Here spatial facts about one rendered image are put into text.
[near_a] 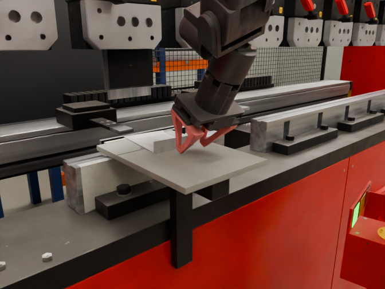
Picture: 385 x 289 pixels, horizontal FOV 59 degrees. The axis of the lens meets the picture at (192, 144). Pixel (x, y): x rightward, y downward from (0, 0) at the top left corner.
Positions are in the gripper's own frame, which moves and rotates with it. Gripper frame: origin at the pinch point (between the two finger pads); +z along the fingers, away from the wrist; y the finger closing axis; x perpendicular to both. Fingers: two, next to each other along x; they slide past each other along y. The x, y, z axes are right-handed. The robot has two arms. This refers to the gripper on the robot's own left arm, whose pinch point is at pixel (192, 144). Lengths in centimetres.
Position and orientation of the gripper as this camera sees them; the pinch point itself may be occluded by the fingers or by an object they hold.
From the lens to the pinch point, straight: 59.0
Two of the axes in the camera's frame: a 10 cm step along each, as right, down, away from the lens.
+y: -7.5, 2.0, -6.3
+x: 5.7, 6.8, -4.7
